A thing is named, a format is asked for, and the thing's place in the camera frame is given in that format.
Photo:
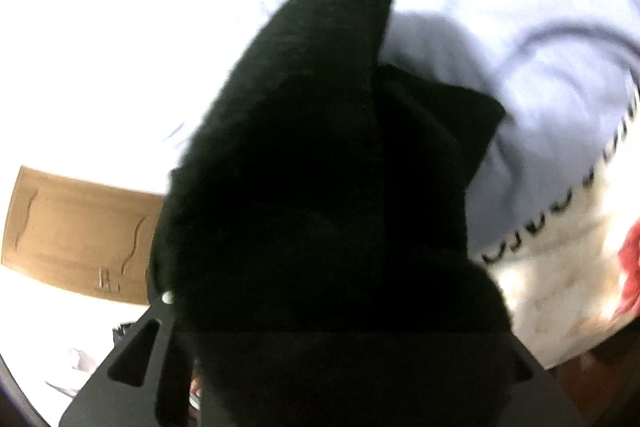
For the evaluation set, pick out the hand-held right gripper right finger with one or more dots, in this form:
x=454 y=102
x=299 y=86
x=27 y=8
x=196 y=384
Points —
x=545 y=399

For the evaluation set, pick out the black varsity jacket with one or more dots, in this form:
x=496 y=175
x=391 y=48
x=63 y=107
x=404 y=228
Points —
x=300 y=207

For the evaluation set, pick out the floral bedsheet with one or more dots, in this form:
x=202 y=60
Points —
x=550 y=297

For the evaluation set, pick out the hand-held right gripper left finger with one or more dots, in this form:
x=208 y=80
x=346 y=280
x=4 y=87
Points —
x=125 y=389

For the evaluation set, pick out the wooden door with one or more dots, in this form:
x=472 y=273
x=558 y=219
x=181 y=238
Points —
x=75 y=232

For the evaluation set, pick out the light blue duvet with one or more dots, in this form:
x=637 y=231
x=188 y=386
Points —
x=525 y=82

